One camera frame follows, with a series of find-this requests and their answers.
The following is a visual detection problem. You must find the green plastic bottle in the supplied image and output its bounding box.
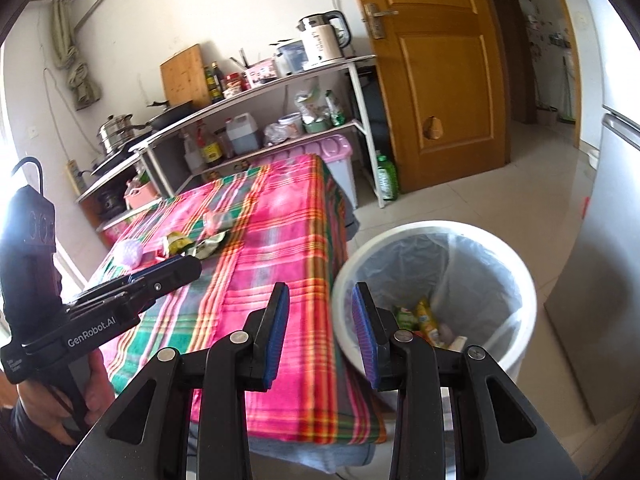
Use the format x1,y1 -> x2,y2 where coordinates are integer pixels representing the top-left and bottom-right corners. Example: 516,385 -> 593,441
375,150 -> 399,201

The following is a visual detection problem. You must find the white electric kettle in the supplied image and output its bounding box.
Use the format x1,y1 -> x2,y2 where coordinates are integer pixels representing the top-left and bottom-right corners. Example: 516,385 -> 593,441
298,10 -> 352,68

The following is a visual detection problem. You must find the clear plastic pitcher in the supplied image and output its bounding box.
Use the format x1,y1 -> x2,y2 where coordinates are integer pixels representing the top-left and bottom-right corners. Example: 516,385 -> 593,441
272,40 -> 307,77

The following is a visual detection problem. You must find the yellow label sauce bottle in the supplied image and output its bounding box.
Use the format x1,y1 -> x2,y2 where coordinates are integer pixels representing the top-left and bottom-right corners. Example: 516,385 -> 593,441
197,122 -> 223,163

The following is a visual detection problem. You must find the black appliance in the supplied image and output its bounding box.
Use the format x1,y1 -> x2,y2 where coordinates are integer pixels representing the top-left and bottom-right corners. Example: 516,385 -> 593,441
357,67 -> 396,161

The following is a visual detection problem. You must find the dark liquid plastic jug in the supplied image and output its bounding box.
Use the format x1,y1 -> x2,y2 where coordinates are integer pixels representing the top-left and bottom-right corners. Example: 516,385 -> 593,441
225,113 -> 261,156

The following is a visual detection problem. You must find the hanging green cloth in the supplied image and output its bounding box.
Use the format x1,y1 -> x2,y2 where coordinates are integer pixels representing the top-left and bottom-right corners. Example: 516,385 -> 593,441
51,0 -> 103,111

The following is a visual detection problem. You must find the clear bin liner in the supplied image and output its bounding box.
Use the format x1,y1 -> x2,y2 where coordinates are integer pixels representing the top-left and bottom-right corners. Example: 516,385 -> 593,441
345,232 -> 523,361

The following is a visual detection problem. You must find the white shelf rack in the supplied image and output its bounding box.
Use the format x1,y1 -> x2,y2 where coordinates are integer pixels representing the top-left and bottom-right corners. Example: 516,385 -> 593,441
75,54 -> 386,209

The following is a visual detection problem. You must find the white food bag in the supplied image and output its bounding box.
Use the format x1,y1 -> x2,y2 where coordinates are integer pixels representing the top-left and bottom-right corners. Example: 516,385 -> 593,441
294,87 -> 323,123

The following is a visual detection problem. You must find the white plastic tub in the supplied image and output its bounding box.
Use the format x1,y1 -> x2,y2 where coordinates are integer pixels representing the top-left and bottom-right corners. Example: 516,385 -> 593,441
277,112 -> 303,138

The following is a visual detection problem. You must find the white foam fruit net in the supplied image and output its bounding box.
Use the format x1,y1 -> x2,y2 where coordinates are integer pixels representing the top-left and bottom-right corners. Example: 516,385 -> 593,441
115,239 -> 146,267

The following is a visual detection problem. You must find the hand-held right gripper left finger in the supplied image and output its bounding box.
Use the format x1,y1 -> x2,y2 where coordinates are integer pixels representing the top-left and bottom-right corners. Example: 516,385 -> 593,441
57,282 -> 291,480

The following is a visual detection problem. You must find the pink plastic basket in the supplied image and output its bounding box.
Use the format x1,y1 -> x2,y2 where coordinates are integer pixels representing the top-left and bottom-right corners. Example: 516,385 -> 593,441
123,180 -> 161,209

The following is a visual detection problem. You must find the green food packet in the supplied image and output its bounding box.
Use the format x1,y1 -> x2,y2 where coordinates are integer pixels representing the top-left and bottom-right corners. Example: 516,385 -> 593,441
325,90 -> 346,126

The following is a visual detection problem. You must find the green yellow snack wrapper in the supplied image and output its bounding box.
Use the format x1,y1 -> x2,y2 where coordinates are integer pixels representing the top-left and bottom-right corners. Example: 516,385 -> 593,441
165,232 -> 193,256

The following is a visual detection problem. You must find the yellow snack packet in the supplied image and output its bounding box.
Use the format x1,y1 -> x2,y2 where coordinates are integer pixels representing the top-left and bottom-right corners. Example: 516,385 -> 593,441
415,297 -> 441,346

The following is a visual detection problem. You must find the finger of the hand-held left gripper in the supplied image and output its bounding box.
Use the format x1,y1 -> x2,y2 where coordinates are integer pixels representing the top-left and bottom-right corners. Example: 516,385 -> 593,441
65,257 -> 203,318
82,254 -> 189,302

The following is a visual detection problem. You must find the metal door handle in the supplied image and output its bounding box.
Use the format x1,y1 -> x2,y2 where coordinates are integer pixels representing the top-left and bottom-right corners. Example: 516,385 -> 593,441
363,3 -> 399,39

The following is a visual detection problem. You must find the pink utensil box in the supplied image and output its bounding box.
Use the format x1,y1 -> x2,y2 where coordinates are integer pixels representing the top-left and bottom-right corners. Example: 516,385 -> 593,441
242,57 -> 278,86

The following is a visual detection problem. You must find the pink lidded storage box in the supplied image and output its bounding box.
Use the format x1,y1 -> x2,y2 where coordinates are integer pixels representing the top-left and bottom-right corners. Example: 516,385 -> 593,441
250,134 -> 357,211

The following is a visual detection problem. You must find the steel steamer pot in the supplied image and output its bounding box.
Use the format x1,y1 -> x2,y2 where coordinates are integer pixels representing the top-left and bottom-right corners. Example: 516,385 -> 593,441
96,114 -> 136,156

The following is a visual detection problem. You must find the pink patterned box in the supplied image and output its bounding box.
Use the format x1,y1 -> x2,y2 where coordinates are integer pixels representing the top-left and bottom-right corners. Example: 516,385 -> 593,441
97,207 -> 141,246

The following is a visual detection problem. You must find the bamboo cutting board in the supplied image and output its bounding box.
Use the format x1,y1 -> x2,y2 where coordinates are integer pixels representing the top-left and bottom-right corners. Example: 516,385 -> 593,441
160,44 -> 211,108

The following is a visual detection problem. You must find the person's left hand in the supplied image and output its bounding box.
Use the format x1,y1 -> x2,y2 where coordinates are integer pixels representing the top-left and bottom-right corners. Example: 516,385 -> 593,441
15,347 -> 116,446

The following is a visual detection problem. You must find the green broom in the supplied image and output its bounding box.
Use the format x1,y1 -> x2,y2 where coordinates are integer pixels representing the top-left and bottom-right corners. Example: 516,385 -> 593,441
557,55 -> 576,123

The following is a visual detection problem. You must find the plaid tablecloth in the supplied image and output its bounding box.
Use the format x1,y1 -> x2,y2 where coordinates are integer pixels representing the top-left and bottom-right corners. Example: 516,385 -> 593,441
82,152 -> 388,446

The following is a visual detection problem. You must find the white round bin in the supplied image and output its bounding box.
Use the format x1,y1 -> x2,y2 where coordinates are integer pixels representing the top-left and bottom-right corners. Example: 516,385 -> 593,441
331,220 -> 538,386

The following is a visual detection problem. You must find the wooden door frame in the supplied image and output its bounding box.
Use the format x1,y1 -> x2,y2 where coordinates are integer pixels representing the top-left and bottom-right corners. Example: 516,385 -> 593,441
477,0 -> 583,148

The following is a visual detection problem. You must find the black induction cooker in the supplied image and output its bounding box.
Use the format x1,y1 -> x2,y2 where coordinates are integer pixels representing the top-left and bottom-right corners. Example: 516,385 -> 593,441
90,152 -> 141,176

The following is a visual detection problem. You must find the black gas burner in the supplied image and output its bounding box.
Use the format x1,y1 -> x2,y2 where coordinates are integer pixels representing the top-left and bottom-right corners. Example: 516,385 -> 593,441
95,190 -> 126,216

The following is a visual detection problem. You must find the silver refrigerator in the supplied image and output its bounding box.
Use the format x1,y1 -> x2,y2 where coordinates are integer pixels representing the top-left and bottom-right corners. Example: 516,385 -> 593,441
545,0 -> 640,426

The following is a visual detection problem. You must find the black frying pan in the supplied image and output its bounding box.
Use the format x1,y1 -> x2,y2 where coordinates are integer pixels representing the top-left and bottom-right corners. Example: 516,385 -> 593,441
132,100 -> 196,131

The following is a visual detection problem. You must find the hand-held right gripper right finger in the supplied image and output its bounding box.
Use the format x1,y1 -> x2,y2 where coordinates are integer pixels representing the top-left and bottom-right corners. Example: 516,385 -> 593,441
351,281 -> 583,480

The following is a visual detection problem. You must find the white spray bottle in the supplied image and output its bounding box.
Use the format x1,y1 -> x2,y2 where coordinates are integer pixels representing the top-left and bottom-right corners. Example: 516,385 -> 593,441
182,132 -> 206,173

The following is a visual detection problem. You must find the wooden door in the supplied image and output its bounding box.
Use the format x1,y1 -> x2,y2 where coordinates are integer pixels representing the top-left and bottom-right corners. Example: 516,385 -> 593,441
345,0 -> 508,193

